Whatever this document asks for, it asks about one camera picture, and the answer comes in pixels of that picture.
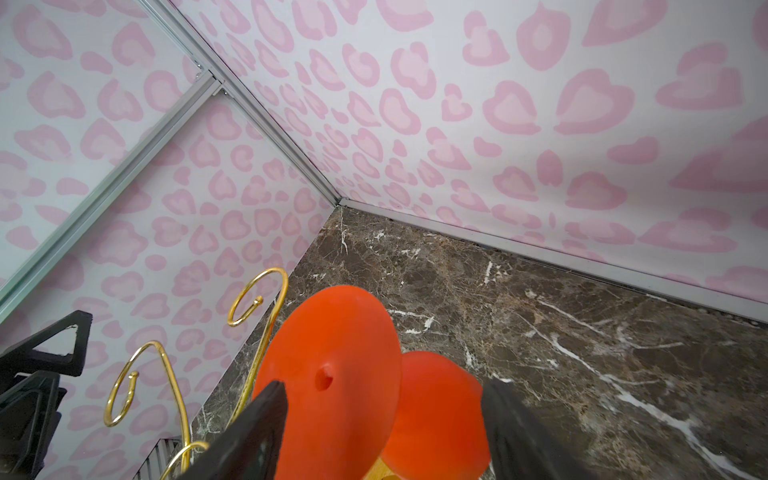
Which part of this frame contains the aluminium diagonal frame bar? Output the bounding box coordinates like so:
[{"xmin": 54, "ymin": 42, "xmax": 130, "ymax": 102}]
[{"xmin": 1, "ymin": 70, "xmax": 223, "ymax": 321}]

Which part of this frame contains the orange wooden rack base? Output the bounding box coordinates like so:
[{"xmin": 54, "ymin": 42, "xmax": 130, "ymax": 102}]
[{"xmin": 363, "ymin": 458, "xmax": 400, "ymax": 480}]

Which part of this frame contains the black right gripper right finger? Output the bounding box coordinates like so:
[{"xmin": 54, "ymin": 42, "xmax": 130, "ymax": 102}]
[{"xmin": 481, "ymin": 379, "xmax": 594, "ymax": 480}]

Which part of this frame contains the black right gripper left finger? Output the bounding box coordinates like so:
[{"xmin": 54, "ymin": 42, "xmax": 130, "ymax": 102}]
[{"xmin": 180, "ymin": 380, "xmax": 288, "ymax": 480}]

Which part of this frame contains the aluminium frame post left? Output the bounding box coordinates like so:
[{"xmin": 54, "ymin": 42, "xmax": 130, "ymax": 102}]
[{"xmin": 138, "ymin": 0, "xmax": 342, "ymax": 206}]

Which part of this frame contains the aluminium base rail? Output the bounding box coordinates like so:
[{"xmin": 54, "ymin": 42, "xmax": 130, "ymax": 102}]
[{"xmin": 132, "ymin": 437, "xmax": 182, "ymax": 480}]

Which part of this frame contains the red wine glass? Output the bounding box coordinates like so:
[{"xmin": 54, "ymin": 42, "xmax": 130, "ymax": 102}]
[{"xmin": 253, "ymin": 285, "xmax": 490, "ymax": 479}]

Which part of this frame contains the gold wire glass rack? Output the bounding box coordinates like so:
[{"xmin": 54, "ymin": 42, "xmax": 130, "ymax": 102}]
[{"xmin": 103, "ymin": 266, "xmax": 290, "ymax": 480}]

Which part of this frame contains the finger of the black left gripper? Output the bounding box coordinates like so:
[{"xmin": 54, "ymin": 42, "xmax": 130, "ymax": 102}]
[
  {"xmin": 1, "ymin": 310, "xmax": 93, "ymax": 378},
  {"xmin": 1, "ymin": 371, "xmax": 66, "ymax": 479}
]

